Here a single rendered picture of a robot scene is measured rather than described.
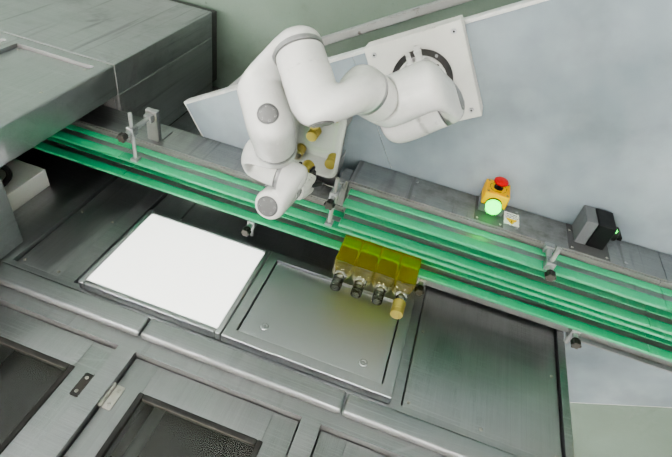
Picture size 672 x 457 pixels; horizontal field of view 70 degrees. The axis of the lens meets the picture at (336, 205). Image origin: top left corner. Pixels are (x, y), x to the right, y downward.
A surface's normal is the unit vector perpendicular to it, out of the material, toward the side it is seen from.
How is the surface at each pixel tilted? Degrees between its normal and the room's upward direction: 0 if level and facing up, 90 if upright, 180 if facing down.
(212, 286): 90
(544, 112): 0
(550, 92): 0
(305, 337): 90
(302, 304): 90
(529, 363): 90
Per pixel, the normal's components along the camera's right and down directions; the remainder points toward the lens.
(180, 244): 0.15, -0.76
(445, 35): -0.26, 0.51
